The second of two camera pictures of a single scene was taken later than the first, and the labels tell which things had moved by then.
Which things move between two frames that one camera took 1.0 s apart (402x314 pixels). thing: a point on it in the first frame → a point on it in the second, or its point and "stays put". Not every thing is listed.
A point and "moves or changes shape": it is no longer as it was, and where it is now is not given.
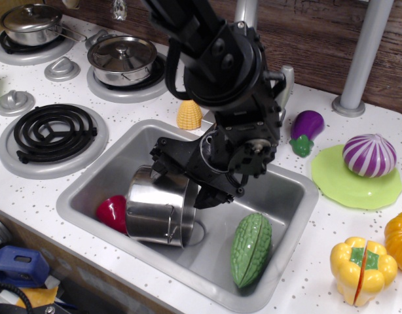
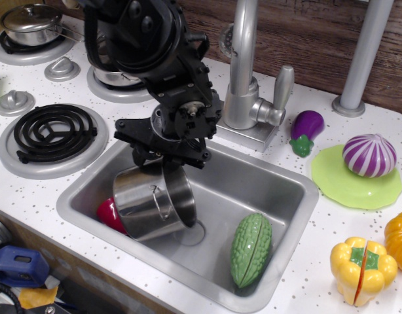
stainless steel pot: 161,209 moves or changes shape
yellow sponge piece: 38,296 stays put
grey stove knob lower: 14,103 stays put
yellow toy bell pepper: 362,269 stays put
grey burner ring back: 48,57 stays put
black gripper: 202,159 → 148,133
